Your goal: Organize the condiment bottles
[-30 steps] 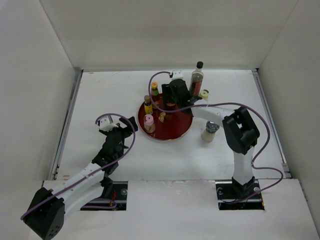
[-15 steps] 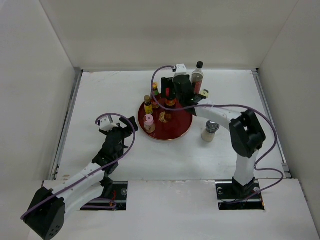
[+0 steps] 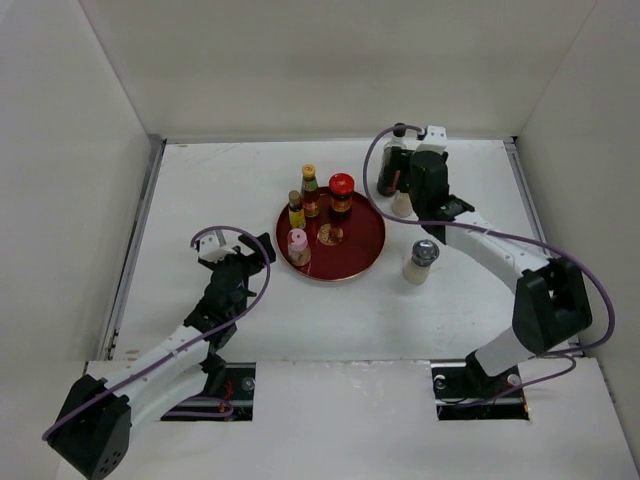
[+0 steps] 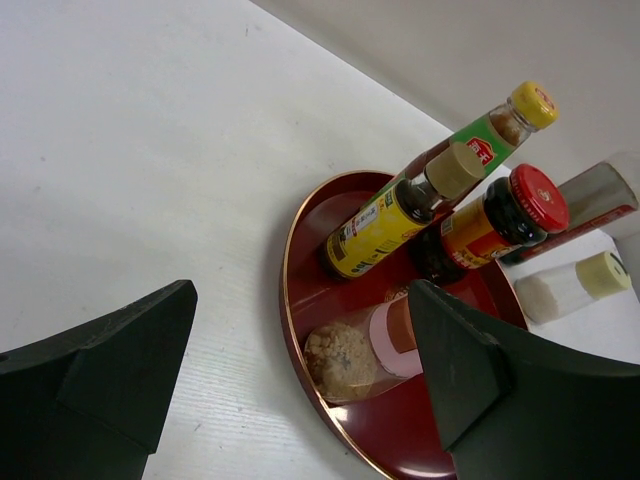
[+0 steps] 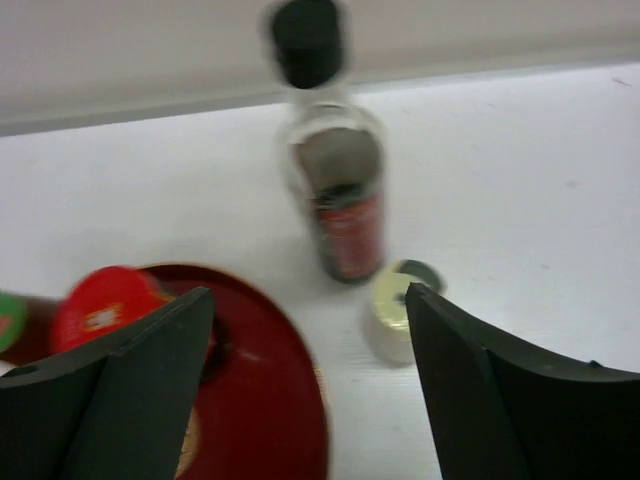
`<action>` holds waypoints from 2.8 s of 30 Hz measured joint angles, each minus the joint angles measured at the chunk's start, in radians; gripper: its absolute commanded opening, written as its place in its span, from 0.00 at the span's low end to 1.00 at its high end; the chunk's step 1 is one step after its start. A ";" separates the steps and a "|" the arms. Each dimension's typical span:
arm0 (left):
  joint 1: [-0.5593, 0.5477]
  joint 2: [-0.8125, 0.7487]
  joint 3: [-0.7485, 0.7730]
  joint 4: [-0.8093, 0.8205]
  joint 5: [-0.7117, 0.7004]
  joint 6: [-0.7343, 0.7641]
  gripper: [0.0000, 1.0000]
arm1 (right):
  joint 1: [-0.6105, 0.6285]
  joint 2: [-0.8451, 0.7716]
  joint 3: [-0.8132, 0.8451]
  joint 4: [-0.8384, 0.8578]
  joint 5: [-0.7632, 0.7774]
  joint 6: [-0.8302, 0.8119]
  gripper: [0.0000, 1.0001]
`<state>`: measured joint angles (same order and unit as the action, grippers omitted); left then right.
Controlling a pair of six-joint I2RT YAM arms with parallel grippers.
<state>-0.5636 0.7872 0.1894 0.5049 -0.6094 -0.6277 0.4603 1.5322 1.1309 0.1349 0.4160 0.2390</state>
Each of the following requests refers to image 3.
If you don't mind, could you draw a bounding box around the red cap sauce jar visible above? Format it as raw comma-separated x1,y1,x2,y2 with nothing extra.
328,173,355,221

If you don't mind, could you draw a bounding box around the yellow cap red sauce bottle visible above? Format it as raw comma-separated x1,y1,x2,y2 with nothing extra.
300,164,320,218

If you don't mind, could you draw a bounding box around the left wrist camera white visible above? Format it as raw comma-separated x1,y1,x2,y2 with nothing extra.
195,230,236,263

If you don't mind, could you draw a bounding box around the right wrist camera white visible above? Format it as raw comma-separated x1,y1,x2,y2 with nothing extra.
415,126,447,155

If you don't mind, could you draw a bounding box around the yellow label oil bottle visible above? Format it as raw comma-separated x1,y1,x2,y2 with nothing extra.
288,190,306,230

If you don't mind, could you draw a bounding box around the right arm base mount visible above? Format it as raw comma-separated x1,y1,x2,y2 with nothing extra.
430,359,529,421

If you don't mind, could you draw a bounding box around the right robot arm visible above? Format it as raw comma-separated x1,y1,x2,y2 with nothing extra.
398,150,593,396

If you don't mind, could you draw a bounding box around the pink cap shaker bottle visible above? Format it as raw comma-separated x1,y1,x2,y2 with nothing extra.
287,228,311,267

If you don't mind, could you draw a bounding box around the clear cap pepper grinder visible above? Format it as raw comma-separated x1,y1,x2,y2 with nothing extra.
403,239,440,285

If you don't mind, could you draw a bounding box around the cream cap shaker bottle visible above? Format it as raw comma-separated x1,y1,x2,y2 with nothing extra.
391,191,413,218

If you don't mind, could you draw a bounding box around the dark soy sauce bottle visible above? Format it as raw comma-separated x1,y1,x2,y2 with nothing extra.
376,123,407,197

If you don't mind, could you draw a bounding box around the red round tray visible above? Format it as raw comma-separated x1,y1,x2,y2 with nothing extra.
274,187,385,281

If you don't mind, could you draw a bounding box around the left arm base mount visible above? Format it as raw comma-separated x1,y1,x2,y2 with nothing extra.
161,355,257,422

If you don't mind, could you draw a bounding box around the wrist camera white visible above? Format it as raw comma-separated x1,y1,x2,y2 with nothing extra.
415,126,447,155
195,230,236,263

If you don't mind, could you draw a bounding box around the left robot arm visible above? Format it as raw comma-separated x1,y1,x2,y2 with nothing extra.
42,227,276,479

